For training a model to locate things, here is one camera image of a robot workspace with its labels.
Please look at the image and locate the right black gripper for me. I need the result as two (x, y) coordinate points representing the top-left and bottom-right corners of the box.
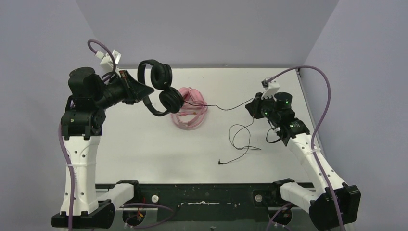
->
(246, 92), (280, 123)

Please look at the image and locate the black on-ear headphones with cable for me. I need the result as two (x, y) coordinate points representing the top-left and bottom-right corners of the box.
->
(137, 59), (262, 165)

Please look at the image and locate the pink over-ear headphones with cable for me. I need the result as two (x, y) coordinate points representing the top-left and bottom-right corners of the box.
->
(170, 87), (208, 130)

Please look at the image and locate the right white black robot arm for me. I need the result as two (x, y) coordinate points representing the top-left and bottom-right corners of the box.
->
(245, 92), (361, 231)

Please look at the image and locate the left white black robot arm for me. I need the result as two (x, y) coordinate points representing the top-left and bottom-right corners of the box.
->
(51, 67), (154, 231)

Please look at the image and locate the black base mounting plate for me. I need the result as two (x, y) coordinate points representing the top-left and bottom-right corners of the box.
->
(96, 180), (314, 229)

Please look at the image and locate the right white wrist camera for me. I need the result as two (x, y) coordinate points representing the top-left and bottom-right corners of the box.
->
(261, 79), (280, 100)

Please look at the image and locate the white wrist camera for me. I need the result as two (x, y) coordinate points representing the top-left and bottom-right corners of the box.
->
(95, 50), (122, 72)
(261, 79), (280, 100)

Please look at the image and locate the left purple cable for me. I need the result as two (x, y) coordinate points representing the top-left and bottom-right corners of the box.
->
(58, 39), (178, 231)

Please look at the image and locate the purple cable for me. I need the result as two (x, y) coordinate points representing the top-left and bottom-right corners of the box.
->
(264, 65), (346, 231)
(58, 39), (178, 231)

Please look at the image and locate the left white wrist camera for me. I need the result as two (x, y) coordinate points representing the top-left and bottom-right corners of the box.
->
(95, 50), (122, 72)

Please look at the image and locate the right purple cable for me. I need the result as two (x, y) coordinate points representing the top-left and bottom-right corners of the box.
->
(264, 65), (346, 231)

